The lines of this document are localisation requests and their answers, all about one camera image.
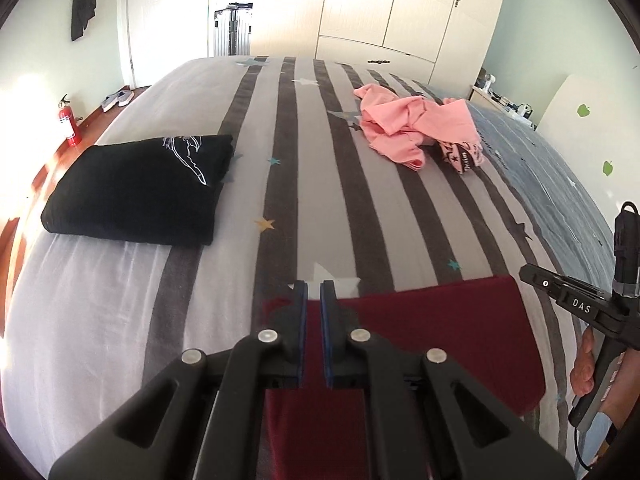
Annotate pink printed t-shirt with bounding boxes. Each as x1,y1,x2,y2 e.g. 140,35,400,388
354,84,485,174

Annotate red fire extinguisher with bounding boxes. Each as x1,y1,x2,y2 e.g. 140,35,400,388
58,94,81,146

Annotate white headboard with apples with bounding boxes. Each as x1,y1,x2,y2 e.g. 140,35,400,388
537,74,639,224

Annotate cluttered bedside table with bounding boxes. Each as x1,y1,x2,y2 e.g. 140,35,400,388
469,68,537,130

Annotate white shoes on floor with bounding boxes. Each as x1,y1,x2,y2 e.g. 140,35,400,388
101,88,134,113

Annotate dark red t-shirt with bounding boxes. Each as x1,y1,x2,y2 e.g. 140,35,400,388
267,276,546,479

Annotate silver suitcase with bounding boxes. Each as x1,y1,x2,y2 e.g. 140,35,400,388
208,2,253,56

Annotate striped star bed sheet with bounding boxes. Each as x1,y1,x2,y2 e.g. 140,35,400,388
1,58,614,474

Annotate cream four-door wardrobe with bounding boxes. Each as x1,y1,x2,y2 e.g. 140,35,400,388
212,0,503,96

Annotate white room door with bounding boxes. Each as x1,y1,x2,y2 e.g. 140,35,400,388
118,0,209,88

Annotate folded black garment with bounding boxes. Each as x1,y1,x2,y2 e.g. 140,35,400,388
40,134,234,247

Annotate person's right hand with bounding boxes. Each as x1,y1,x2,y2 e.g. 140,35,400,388
569,326,640,430

